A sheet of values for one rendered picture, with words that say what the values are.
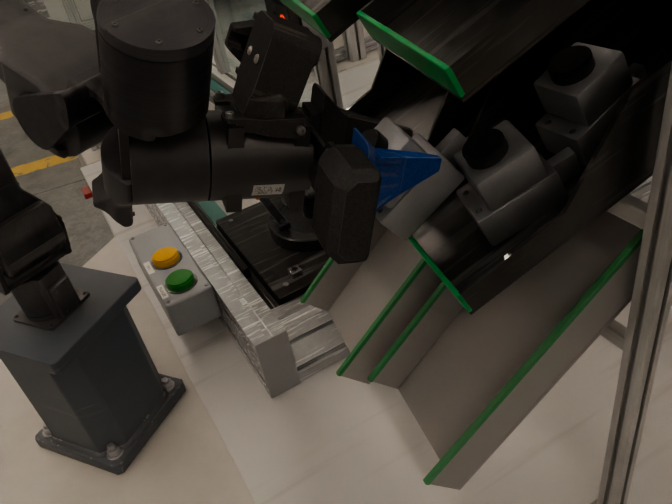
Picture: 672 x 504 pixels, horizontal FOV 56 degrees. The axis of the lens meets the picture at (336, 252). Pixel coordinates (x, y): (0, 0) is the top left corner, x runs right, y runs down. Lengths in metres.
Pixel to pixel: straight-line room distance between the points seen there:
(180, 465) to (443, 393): 0.36
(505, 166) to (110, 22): 0.25
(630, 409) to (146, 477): 0.55
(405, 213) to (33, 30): 0.27
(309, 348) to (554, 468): 0.33
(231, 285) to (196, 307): 0.06
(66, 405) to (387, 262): 0.41
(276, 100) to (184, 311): 0.57
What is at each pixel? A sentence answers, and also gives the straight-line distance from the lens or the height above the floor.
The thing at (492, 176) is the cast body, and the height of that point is 1.27.
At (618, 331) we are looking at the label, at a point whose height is 1.11.
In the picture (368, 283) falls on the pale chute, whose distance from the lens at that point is 0.72.
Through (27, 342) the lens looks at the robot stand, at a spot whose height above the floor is 1.06.
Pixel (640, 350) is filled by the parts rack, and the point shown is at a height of 1.12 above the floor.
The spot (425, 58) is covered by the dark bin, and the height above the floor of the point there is 1.37.
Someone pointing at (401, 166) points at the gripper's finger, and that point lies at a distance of 0.42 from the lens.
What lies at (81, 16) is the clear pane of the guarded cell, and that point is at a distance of 2.13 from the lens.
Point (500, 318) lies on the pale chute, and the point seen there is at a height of 1.08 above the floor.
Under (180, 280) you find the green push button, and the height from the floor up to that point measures 0.97.
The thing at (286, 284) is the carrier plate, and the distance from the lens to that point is 0.85.
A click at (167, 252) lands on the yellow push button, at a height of 0.97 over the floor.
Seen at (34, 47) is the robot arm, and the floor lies 1.39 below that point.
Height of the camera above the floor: 1.50
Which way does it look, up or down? 37 degrees down
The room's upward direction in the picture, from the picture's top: 11 degrees counter-clockwise
